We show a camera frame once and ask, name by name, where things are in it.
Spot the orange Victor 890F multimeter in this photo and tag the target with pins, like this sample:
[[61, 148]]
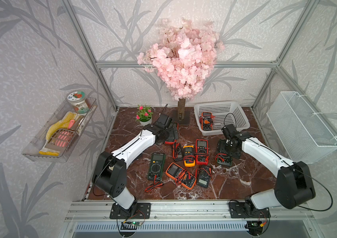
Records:
[[206, 121]]

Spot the pink grid brush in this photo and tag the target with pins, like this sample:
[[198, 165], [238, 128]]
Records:
[[59, 142]]

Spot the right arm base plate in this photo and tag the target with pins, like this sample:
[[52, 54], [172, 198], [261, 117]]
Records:
[[246, 210]]

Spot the large green multimeter left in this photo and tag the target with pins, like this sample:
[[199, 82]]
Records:
[[156, 167]]

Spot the white plastic perforated basket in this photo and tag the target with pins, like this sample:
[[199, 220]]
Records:
[[223, 113]]

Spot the yellow ANENG multimeter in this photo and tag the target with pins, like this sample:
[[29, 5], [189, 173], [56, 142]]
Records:
[[189, 156]]

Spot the aluminium front rail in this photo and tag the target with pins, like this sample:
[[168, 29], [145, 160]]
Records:
[[179, 210]]

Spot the pink cherry blossom tree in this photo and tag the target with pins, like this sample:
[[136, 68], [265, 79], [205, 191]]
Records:
[[184, 58]]

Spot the small black multimeter front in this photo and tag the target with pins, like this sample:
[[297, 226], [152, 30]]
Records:
[[204, 176]]

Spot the red ANENG DT9205A multimeter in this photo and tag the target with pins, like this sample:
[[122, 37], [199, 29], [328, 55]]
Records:
[[173, 133]]

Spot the white wire mesh wall basket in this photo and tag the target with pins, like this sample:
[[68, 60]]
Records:
[[304, 135]]

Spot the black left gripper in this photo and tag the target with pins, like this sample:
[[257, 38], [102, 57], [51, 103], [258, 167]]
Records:
[[159, 142]]

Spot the small black clamp multimeter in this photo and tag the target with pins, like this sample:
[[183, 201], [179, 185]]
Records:
[[177, 153]]

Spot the aluminium frame post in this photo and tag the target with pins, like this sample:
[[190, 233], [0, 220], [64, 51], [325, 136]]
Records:
[[69, 9]]

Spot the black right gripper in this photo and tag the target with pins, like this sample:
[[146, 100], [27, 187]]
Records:
[[220, 148]]

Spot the orange multimeter front left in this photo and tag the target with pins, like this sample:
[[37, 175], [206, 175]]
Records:
[[175, 172]]

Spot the clear acrylic wall shelf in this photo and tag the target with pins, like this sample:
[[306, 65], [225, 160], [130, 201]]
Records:
[[31, 151]]

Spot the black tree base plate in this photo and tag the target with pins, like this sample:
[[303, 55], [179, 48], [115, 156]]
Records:
[[180, 118]]

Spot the green XUXIN multimeter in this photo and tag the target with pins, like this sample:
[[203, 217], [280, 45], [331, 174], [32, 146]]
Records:
[[222, 157]]

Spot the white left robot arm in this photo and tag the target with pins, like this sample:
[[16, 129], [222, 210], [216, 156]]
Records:
[[110, 174]]

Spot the green circuit board left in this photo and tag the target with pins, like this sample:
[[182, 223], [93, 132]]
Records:
[[131, 225]]

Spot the circuit board right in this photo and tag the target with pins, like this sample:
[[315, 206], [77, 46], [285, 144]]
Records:
[[256, 229]]

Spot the small potted pink flower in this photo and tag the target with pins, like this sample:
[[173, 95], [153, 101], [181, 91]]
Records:
[[144, 115]]

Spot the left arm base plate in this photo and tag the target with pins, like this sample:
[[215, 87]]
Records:
[[139, 210]]

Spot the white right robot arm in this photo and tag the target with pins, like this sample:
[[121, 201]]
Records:
[[294, 184]]

